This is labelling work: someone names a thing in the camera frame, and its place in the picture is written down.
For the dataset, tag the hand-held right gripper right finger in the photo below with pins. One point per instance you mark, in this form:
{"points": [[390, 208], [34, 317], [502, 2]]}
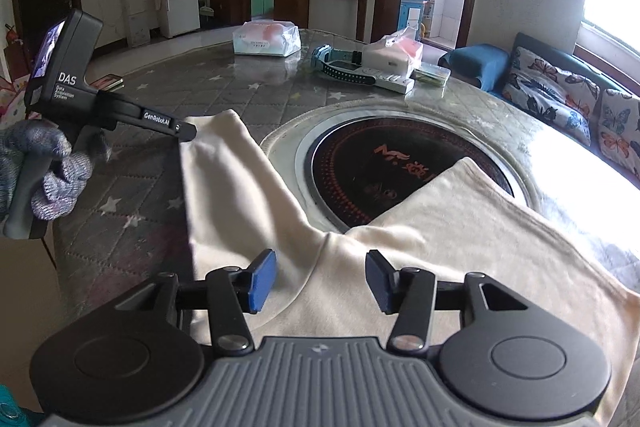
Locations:
{"points": [[380, 283]]}

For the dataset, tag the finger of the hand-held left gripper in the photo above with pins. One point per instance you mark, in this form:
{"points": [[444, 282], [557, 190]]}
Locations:
{"points": [[150, 116]]}

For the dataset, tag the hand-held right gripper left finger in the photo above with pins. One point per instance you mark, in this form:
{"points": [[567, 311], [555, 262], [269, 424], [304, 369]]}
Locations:
{"points": [[262, 281]]}

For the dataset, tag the cream garment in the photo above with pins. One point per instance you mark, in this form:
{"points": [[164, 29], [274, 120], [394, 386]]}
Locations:
{"points": [[450, 232]]}

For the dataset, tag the person's left hand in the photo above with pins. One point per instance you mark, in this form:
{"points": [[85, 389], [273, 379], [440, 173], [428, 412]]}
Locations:
{"points": [[35, 142]]}

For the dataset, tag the smartphone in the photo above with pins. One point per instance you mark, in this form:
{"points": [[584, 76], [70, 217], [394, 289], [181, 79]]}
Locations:
{"points": [[106, 82]]}

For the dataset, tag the dark wooden door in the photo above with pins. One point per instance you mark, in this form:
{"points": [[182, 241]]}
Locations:
{"points": [[37, 2]]}

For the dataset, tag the grey star quilted table cover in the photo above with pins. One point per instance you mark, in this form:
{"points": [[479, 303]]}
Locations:
{"points": [[140, 187]]}

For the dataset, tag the white water dispenser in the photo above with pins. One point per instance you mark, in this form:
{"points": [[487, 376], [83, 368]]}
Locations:
{"points": [[136, 2]]}

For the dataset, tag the round black induction cooktop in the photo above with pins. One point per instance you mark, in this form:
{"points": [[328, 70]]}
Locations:
{"points": [[360, 167]]}

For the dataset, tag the plastic bag of tissue packs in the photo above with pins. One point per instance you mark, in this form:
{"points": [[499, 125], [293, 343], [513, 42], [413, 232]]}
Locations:
{"points": [[265, 38]]}

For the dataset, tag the blue smartwatch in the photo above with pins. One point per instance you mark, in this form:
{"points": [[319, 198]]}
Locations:
{"points": [[330, 57]]}

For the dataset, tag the white remote control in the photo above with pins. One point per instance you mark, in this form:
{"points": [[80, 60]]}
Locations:
{"points": [[392, 82]]}

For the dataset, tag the small clear plastic box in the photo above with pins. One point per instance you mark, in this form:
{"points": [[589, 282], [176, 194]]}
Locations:
{"points": [[432, 74]]}

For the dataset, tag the plastic bag with white box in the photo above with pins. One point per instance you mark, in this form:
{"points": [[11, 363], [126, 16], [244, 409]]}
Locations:
{"points": [[392, 52]]}

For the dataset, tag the cardboard box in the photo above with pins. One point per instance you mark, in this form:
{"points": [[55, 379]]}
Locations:
{"points": [[22, 317]]}

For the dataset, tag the blue sofa armrest cushion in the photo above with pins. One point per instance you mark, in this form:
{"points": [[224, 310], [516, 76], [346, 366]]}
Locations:
{"points": [[475, 64]]}

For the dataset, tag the butterfly print cushion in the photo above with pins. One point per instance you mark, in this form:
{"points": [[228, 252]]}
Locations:
{"points": [[550, 94], [620, 132]]}

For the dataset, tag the dark blue sofa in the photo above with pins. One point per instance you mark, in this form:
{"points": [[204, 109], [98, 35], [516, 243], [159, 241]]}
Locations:
{"points": [[545, 49]]}

